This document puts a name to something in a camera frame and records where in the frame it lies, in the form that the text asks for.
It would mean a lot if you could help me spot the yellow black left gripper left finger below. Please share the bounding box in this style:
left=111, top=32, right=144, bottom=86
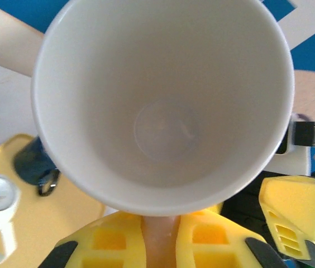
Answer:
left=39, top=210, right=149, bottom=268

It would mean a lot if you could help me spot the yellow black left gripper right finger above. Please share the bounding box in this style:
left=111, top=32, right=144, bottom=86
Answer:
left=175, top=205, right=288, bottom=268

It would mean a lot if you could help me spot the dark blue mug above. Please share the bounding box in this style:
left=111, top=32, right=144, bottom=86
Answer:
left=12, top=136, right=62, bottom=198

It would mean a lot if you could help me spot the pale pink mug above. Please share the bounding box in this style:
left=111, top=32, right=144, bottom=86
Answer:
left=31, top=0, right=295, bottom=268

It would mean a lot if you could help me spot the yellow plastic tray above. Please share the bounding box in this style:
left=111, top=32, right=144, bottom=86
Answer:
left=0, top=133, right=107, bottom=268

